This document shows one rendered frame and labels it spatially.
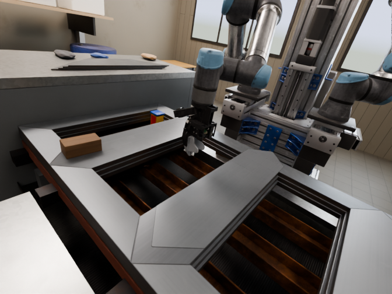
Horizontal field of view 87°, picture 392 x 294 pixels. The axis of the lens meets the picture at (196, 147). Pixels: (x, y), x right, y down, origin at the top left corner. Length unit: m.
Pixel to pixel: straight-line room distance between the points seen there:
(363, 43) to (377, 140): 1.56
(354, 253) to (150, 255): 0.54
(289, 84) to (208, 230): 1.05
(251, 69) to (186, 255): 0.56
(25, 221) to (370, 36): 4.36
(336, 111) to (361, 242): 0.68
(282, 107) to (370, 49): 3.01
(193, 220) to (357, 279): 0.42
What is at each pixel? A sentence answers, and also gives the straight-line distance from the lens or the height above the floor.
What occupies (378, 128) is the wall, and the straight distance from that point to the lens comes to 4.50.
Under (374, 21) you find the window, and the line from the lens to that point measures 4.34.
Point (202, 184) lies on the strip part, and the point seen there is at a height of 0.87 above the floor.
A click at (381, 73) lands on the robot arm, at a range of 1.35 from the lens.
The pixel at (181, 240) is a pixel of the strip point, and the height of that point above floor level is 0.87.
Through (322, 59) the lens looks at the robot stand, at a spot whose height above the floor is 1.30.
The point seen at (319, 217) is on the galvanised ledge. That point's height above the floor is 0.68.
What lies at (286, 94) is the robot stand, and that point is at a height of 1.07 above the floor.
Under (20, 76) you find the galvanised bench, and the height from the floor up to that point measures 1.05.
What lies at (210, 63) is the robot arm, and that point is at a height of 1.25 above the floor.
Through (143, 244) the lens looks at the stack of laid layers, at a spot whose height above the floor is 0.87.
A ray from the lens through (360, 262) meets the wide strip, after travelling 0.75.
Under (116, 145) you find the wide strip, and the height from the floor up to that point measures 0.87.
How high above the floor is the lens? 1.32
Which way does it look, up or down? 29 degrees down
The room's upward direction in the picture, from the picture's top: 11 degrees clockwise
